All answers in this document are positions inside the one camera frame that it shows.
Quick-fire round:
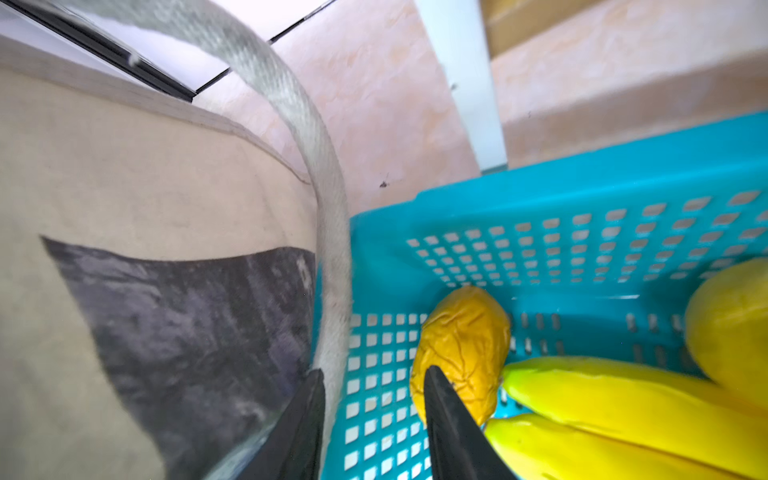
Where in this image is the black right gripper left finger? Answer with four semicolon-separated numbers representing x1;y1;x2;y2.
237;369;326;480

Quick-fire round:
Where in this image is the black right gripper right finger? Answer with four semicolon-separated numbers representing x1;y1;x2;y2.
424;365;517;480

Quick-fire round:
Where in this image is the beige canvas grocery bag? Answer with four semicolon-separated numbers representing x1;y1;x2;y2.
1;1;352;479

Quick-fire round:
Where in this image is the wrinkled yellow fruit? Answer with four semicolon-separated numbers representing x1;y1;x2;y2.
410;286;511;426

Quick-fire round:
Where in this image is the teal plastic basket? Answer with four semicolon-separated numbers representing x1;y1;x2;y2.
323;113;767;479

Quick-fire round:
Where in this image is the small yellow lemon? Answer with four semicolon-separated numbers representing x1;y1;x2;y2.
685;258;767;408

